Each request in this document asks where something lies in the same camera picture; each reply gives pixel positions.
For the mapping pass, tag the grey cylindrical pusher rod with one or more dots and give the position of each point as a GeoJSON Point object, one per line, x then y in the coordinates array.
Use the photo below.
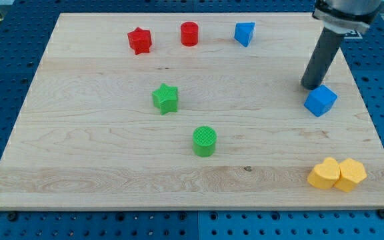
{"type": "Point", "coordinates": [323, 55]}

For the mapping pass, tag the blue cube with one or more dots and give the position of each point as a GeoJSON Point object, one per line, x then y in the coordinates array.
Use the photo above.
{"type": "Point", "coordinates": [320, 100]}

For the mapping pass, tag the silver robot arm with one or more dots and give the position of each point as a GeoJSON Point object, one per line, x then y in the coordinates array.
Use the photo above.
{"type": "Point", "coordinates": [339, 17]}

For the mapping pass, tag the blue triangular prism block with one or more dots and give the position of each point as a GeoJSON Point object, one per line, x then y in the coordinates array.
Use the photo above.
{"type": "Point", "coordinates": [244, 33]}

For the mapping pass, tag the yellow heart block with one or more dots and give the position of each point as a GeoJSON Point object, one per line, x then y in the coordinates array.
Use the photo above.
{"type": "Point", "coordinates": [324, 175]}

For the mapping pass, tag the yellow hexagon block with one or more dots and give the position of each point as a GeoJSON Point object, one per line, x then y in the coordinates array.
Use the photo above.
{"type": "Point", "coordinates": [352, 173]}

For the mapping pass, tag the green cylinder block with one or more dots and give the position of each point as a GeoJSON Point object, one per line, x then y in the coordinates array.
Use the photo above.
{"type": "Point", "coordinates": [204, 141]}

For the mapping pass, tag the red cylinder block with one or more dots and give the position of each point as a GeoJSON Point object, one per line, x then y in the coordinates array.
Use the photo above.
{"type": "Point", "coordinates": [189, 34]}

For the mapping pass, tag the green star block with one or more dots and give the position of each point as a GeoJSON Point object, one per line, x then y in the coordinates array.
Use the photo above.
{"type": "Point", "coordinates": [165, 98]}

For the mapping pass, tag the red star block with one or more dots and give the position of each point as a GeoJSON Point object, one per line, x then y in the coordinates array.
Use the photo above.
{"type": "Point", "coordinates": [140, 40]}

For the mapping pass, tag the light wooden board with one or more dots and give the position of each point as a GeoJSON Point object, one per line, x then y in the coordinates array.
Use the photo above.
{"type": "Point", "coordinates": [88, 137]}

